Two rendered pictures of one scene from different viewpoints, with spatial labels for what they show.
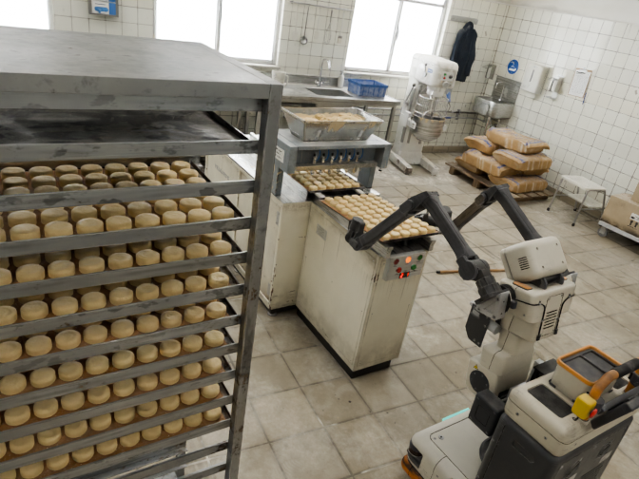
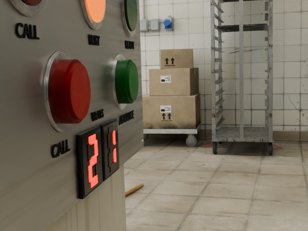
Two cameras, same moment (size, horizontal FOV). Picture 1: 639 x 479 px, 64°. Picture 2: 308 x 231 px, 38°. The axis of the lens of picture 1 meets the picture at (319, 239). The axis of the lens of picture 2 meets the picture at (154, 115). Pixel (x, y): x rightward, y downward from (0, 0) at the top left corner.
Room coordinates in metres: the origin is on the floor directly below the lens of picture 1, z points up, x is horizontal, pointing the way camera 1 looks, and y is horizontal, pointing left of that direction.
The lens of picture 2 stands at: (2.14, -0.32, 0.77)
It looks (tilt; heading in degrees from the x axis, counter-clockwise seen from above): 7 degrees down; 317
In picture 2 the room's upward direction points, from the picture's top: 2 degrees counter-clockwise
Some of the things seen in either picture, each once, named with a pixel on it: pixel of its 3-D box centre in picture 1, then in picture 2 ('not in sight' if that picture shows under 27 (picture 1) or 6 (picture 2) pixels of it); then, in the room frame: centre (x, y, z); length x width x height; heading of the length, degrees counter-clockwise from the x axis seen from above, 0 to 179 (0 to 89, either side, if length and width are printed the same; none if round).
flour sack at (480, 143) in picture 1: (493, 144); not in sight; (6.67, -2.03, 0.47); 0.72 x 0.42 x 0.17; 121
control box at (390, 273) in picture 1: (404, 264); (69, 70); (2.36, -0.46, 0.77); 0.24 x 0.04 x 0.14; 125
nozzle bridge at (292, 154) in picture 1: (325, 162); not in sight; (3.07, 0.04, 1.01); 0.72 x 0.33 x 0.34; 125
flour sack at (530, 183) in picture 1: (518, 181); not in sight; (6.19, -2.32, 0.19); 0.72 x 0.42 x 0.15; 125
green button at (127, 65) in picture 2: not in sight; (122, 81); (2.38, -0.51, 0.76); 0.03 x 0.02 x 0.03; 125
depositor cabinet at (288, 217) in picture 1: (280, 216); not in sight; (3.46, 0.32, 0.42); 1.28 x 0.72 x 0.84; 35
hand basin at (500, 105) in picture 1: (498, 100); not in sight; (7.35, -2.11, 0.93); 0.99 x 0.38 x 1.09; 30
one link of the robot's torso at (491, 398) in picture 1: (492, 393); not in sight; (1.74, -0.84, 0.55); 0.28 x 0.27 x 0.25; 126
